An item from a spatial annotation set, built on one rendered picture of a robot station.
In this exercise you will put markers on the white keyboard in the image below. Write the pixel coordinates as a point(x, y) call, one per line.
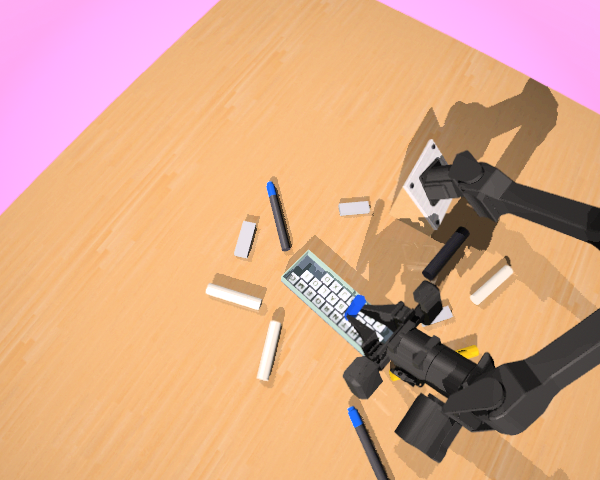
point(329, 296)

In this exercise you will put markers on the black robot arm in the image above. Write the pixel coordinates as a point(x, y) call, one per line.
point(510, 397)

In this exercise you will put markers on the yellow cylinder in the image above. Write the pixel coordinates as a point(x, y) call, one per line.
point(468, 352)

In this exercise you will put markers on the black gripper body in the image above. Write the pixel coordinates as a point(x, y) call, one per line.
point(408, 347)

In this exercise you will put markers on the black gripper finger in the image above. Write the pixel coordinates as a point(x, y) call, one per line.
point(367, 333)
point(383, 313)

